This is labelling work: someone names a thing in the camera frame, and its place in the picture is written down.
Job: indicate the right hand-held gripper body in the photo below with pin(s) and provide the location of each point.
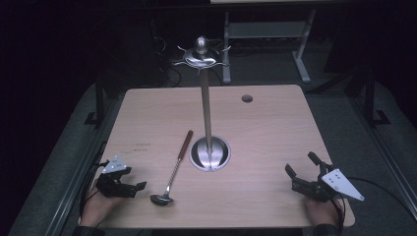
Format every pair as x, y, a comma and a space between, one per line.
339, 183

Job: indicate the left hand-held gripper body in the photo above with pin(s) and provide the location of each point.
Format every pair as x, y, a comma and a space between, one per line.
111, 188

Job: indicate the person's left hand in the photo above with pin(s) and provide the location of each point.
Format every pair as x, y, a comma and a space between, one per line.
96, 209

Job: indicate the person's right hand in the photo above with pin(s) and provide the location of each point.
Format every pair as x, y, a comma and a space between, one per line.
323, 213

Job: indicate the black metal stand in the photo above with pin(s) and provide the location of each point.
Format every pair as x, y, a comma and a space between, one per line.
99, 98
370, 98

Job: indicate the steel utensil hanging stand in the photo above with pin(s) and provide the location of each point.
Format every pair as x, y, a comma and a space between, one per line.
206, 111

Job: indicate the white metal desk frame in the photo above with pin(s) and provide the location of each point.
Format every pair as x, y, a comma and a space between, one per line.
267, 30

